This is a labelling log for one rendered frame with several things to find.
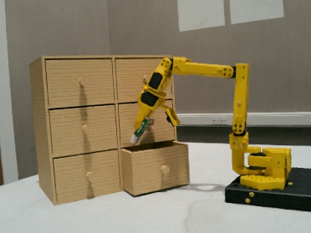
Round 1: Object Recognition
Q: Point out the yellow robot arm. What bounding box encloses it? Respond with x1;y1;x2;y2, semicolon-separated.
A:
146;57;288;190

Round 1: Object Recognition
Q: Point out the tan cardboard drawer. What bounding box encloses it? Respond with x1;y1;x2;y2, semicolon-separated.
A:
118;100;174;145
120;140;190;195
115;59;172;100
48;104;117;154
45;59;115;106
53;149;120;202

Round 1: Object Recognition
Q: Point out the white eraser with green sleeve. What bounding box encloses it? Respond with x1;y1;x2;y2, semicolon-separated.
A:
130;117;151;144

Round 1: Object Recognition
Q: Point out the tan wooden chest of drawers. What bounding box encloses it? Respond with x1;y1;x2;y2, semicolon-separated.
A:
29;55;177;205

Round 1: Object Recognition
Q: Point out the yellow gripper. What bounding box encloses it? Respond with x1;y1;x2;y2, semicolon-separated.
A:
135;85;181;130

